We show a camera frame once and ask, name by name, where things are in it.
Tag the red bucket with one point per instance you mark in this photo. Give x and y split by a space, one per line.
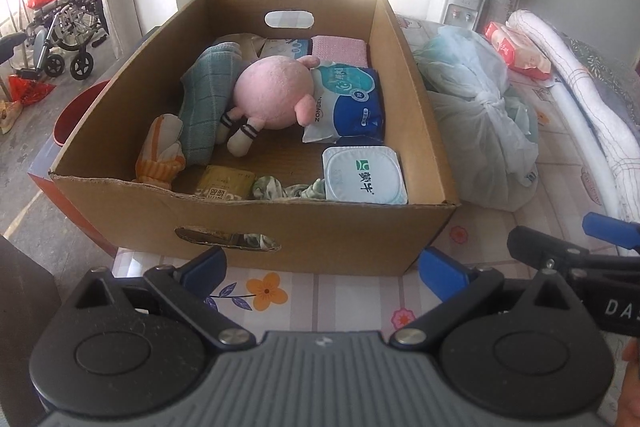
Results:
68 120

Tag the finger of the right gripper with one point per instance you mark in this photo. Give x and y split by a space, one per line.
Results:
542 251
616 232

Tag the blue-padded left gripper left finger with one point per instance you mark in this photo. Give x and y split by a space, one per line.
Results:
182 293

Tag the blue wet wipes pack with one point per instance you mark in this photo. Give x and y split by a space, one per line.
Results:
348 109

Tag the green floral cloth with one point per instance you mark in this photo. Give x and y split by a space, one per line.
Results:
270 188

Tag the white rolled quilt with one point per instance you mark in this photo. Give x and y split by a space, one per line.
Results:
620 147

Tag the person's right hand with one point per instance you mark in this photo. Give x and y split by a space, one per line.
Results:
628 410

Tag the grey patterned blanket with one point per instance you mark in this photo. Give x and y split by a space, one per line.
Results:
617 84

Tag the blue face mask box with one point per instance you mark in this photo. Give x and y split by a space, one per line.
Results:
291 48

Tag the red tissue pack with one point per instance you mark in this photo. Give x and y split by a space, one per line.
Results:
518 51

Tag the brown paper bag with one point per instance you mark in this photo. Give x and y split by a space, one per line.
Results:
250 44

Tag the pink plush toy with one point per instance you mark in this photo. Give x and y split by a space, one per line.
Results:
273 93

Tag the pink textured sponge pad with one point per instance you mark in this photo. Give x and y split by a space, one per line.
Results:
340 50

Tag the wheelchair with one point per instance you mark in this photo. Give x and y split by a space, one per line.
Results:
55 36

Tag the yellow snack packet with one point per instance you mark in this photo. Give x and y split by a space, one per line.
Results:
219 182

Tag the teal checked towel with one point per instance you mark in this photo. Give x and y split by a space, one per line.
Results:
207 87

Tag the white wipes tub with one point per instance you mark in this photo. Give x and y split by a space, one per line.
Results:
363 174

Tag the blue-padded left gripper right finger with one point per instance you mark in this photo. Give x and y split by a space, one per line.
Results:
461 291

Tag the brown cardboard box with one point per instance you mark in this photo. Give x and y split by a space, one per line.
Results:
95 169

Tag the translucent plastic bag bundle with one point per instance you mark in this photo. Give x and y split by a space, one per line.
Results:
489 131

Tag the white water dispenser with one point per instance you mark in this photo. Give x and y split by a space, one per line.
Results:
460 13

